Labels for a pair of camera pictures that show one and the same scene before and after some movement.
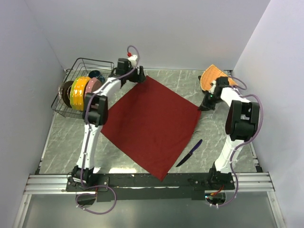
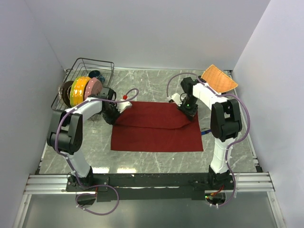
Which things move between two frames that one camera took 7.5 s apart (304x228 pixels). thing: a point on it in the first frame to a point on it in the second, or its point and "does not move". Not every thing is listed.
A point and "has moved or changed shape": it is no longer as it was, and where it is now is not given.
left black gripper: (140, 78) to (111, 120)
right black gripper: (204, 106) to (190, 114)
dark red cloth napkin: (150, 124) has moved or changed shape
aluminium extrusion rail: (56, 184) does not move
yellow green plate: (77, 93) does not move
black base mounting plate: (141, 187) does not move
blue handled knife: (190, 153) to (205, 132)
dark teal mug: (96, 74) does not move
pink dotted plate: (93, 85) does not move
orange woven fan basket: (211, 74) does not move
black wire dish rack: (81, 67) does not move
